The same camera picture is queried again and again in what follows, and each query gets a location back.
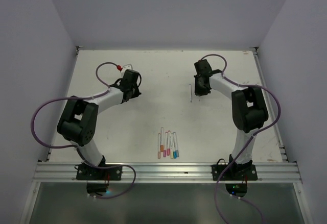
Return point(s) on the light blue pen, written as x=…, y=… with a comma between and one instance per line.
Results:
x=191, y=93

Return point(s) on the blue cap pen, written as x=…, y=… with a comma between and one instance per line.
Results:
x=176, y=150

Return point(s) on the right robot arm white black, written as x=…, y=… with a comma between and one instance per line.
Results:
x=249, y=110

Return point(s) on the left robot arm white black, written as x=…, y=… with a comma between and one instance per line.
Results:
x=78, y=120

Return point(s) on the orange band pen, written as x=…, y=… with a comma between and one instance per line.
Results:
x=161, y=139

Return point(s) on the peach cap pen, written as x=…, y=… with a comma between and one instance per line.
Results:
x=159, y=146

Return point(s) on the pink cap pen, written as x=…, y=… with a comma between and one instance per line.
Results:
x=166, y=149

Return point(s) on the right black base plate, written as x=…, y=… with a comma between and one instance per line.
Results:
x=237, y=172

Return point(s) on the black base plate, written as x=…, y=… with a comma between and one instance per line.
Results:
x=237, y=172
x=87, y=173

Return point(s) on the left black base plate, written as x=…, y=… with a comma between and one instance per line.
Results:
x=87, y=173

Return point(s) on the aluminium mounting rail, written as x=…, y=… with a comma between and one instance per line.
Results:
x=53, y=172

